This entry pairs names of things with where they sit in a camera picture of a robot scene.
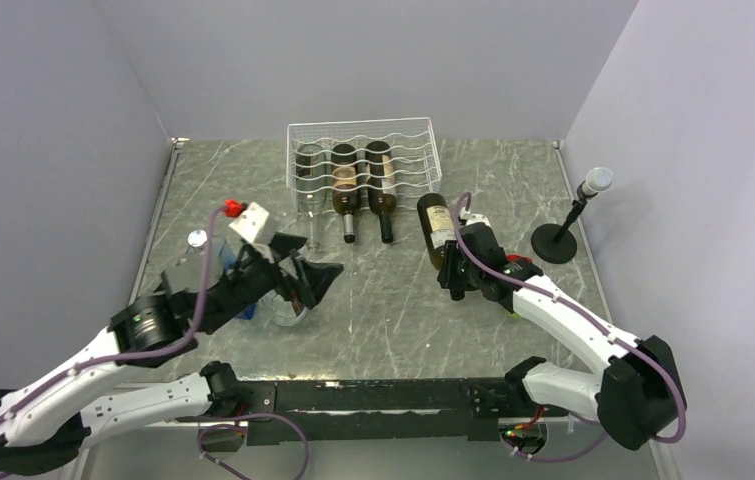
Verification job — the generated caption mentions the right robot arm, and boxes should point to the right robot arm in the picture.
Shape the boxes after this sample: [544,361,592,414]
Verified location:
[432,222,687,450]

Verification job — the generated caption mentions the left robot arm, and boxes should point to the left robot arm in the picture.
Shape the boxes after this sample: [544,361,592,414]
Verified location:
[0,233,344,479]

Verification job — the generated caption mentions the white wire wine rack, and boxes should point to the white wire wine rack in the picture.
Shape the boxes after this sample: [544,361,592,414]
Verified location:
[286,117,442,214]

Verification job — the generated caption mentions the colourful small blocks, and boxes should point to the colourful small blocks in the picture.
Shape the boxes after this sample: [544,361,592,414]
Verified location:
[506,254,533,320]

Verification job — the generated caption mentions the dark wine bottle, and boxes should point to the dark wine bottle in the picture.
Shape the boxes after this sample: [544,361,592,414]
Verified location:
[331,143,361,244]
[365,141,397,244]
[416,192,456,270]

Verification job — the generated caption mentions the microphone on black stand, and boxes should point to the microphone on black stand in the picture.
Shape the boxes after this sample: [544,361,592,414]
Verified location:
[531,167,614,264]

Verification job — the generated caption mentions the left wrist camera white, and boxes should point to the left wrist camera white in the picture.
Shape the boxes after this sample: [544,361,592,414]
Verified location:
[224,200,279,246]

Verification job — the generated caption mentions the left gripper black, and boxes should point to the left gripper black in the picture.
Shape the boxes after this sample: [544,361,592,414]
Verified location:
[202,232,344,333]

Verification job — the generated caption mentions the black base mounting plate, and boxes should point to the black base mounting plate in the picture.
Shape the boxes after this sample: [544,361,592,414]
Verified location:
[171,377,570,446]

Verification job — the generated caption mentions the dark wine bottle front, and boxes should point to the dark wine bottle front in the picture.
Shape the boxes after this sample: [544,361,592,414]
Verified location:
[331,143,361,244]

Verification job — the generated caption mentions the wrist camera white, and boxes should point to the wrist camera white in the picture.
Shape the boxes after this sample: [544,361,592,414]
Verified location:
[459,209,491,227]
[224,200,279,246]

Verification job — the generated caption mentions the blue square glass bottle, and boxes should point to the blue square glass bottle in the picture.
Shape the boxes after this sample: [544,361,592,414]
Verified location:
[186,229,236,270]

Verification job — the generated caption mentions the clear glass bottle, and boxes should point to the clear glass bottle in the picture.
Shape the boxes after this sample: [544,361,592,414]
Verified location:
[295,144,327,252]

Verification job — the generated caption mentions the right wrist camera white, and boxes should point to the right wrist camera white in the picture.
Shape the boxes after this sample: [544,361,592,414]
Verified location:
[459,209,491,227]

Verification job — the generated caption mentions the clear bottle silver cap front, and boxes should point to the clear bottle silver cap front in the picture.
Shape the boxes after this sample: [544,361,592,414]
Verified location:
[263,292,308,327]

